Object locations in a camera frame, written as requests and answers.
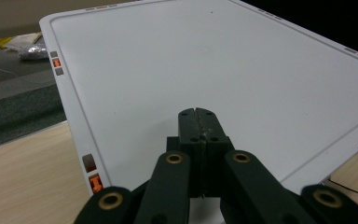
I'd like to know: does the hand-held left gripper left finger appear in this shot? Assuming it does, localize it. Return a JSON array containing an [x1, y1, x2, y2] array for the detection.
[[167, 107, 205, 198]]

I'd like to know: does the white two-tier shoe rack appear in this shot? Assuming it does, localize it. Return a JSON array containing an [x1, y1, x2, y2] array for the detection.
[[38, 0, 358, 224]]

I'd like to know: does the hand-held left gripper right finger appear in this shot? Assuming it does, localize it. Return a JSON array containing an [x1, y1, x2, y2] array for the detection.
[[195, 107, 236, 198]]

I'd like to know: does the clear crumpled plastic bag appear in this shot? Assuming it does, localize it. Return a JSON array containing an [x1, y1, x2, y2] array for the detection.
[[18, 43, 48, 61]]

